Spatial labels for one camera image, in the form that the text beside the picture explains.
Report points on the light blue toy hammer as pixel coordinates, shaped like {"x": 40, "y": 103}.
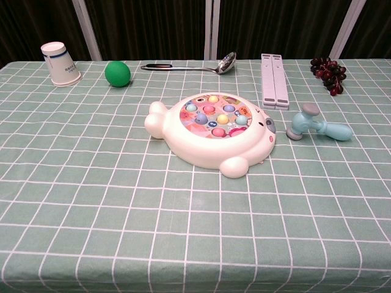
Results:
{"x": 301, "y": 122}

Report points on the white round toy with handles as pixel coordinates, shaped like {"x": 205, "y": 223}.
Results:
{"x": 195, "y": 146}

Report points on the stainless steel ladle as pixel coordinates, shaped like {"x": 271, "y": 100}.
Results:
{"x": 224, "y": 64}

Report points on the white folding stand bar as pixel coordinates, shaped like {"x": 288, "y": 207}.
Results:
{"x": 268, "y": 85}
{"x": 281, "y": 85}

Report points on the green checked tablecloth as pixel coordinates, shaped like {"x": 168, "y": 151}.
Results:
{"x": 122, "y": 213}

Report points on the green ball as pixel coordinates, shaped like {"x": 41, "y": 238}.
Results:
{"x": 117, "y": 74}

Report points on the dark brown curtain panel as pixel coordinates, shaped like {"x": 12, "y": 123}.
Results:
{"x": 146, "y": 27}
{"x": 375, "y": 27}
{"x": 36, "y": 21}
{"x": 275, "y": 27}

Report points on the dark red grape bunch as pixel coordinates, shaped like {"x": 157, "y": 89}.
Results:
{"x": 328, "y": 73}

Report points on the white paper cup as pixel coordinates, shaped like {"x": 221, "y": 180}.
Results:
{"x": 61, "y": 70}

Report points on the white frame post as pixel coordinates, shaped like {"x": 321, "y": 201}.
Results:
{"x": 210, "y": 30}
{"x": 347, "y": 30}
{"x": 89, "y": 36}

